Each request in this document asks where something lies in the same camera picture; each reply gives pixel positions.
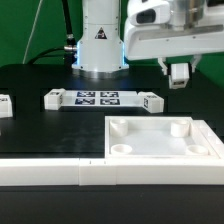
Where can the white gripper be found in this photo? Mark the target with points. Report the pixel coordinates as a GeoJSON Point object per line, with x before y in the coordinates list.
{"type": "Point", "coordinates": [172, 28]}

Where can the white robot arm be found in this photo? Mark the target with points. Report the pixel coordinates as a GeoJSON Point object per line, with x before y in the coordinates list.
{"type": "Point", "coordinates": [101, 48]}

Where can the white obstacle fence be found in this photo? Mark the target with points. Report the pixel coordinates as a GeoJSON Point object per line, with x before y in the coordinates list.
{"type": "Point", "coordinates": [111, 171]}

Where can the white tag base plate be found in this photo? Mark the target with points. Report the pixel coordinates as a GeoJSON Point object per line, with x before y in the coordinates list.
{"type": "Point", "coordinates": [83, 98]}

